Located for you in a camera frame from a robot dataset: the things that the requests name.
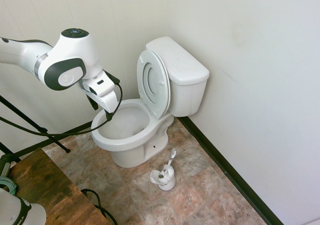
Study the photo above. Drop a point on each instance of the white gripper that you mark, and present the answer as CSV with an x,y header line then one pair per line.
x,y
105,95

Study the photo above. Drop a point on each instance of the white toilet brush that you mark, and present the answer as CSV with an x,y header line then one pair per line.
x,y
173,153

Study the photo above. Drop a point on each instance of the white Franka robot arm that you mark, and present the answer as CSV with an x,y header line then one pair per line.
x,y
72,52

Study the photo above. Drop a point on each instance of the white toilet bowl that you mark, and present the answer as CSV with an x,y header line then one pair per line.
x,y
130,155

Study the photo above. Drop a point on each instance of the white toilet tank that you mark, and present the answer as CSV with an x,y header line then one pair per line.
x,y
190,97

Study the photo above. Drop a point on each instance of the white toilet tank lid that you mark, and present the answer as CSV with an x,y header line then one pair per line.
x,y
180,60

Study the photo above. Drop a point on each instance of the white toilet brush holder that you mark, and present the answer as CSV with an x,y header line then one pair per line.
x,y
167,183

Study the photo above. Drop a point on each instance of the black baseboard strip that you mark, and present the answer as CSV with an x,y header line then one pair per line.
x,y
225,165
82,126

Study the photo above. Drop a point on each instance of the dark wooden table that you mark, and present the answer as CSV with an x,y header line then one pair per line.
x,y
55,185

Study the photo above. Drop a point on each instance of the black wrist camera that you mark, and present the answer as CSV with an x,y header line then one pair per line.
x,y
112,78

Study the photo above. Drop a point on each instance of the black camera tripod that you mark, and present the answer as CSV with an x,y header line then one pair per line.
x,y
44,130

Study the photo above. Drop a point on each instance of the dark green cylindrical post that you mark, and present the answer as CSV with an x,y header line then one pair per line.
x,y
4,166

